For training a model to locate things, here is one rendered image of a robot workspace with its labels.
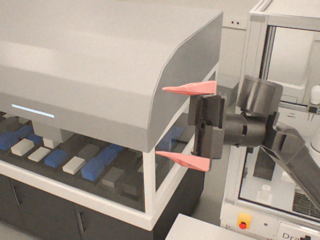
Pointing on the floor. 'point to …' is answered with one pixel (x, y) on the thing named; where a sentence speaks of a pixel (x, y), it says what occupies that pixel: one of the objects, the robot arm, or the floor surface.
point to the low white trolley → (201, 231)
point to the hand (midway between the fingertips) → (165, 121)
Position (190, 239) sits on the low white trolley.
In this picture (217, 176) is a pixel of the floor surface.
